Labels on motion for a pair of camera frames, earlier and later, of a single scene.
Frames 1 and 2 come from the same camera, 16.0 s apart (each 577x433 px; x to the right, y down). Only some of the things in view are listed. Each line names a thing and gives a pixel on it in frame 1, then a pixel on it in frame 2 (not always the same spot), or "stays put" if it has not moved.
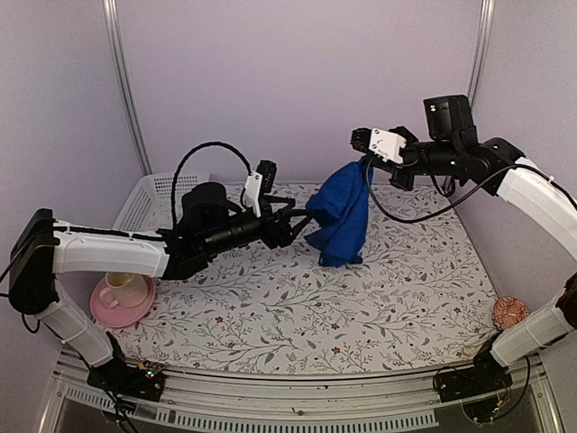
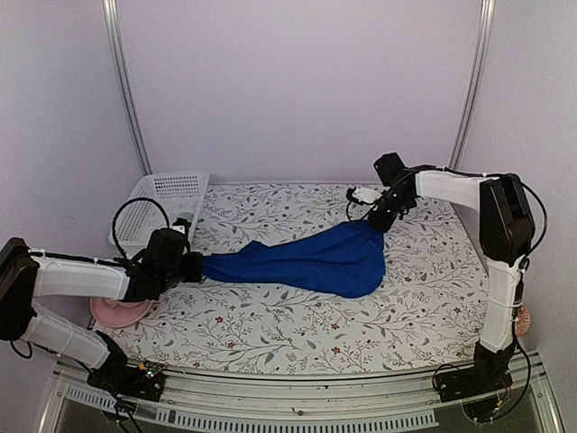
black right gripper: [404, 182] → [378, 220]
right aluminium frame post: [481, 44] stays put
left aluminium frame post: [113, 22] stays put
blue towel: [338, 205] → [345, 260]
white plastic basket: [151, 206] stays put
